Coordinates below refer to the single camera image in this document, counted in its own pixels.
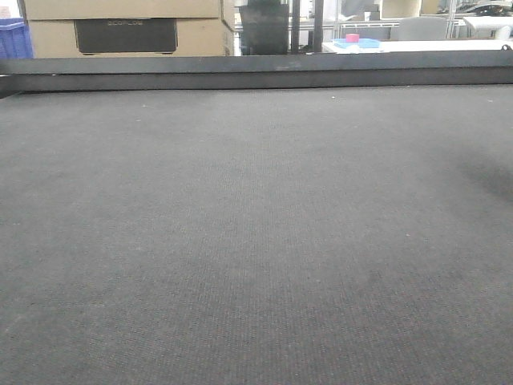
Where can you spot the lower cardboard box black label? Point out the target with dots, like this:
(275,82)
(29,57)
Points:
(177,37)

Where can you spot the upper cardboard box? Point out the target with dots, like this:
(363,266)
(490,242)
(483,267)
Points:
(60,10)

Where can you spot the black office chair back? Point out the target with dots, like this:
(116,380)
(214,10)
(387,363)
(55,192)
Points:
(266,28)

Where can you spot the pink tape roll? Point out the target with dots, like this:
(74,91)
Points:
(352,38)

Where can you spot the blue tray on white table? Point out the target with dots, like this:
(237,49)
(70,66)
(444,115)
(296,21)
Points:
(362,43)

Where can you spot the white table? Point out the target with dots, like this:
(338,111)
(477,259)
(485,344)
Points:
(424,46)

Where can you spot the grey office chair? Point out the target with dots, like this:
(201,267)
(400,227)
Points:
(420,29)

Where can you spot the blue plastic crate far left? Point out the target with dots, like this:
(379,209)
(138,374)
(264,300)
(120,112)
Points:
(15,42)

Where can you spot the black vertical post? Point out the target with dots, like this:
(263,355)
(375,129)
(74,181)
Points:
(296,24)

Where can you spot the black conveyor side rail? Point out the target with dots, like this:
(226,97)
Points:
(324,70)

